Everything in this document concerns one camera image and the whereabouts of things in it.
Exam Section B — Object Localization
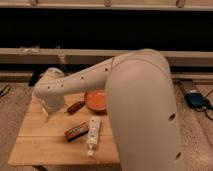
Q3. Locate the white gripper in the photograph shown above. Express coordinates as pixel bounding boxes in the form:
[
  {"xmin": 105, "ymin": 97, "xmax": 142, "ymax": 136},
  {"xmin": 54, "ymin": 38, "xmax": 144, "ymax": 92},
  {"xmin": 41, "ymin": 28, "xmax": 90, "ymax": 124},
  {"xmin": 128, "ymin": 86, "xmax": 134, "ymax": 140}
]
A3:
[{"xmin": 40, "ymin": 95, "xmax": 65, "ymax": 122}]

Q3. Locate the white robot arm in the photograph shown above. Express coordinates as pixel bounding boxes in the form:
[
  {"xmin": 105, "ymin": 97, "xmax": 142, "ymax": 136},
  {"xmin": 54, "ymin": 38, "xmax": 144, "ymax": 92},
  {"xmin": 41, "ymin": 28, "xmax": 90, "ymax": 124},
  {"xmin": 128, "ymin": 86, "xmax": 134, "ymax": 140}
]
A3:
[{"xmin": 33, "ymin": 49, "xmax": 184, "ymax": 171}]

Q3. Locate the wooden table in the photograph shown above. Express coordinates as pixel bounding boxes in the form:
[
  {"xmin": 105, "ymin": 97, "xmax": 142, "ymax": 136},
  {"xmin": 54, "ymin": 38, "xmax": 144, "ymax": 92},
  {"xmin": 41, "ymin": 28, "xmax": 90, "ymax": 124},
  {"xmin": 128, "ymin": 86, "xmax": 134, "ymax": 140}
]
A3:
[{"xmin": 8, "ymin": 94, "xmax": 119, "ymax": 166}]

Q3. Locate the orange bowl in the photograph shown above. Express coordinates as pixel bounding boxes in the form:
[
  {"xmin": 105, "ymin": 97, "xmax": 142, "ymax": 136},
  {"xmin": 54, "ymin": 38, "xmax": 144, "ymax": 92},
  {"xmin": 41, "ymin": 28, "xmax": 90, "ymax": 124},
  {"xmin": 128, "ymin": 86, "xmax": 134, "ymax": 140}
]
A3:
[{"xmin": 84, "ymin": 90, "xmax": 106, "ymax": 112}]

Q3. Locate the white tube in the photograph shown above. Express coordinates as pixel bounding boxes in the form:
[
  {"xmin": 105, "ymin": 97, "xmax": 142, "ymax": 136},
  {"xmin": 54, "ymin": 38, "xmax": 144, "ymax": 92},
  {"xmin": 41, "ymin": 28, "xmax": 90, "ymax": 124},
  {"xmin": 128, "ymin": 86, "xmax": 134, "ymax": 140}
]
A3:
[{"xmin": 87, "ymin": 117, "xmax": 101, "ymax": 157}]

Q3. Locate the blue device on floor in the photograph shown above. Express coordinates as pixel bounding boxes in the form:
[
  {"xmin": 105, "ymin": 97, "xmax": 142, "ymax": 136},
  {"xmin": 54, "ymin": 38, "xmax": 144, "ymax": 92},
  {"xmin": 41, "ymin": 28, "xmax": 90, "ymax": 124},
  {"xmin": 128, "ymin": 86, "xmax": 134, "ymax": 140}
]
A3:
[{"xmin": 184, "ymin": 92, "xmax": 212, "ymax": 109}]

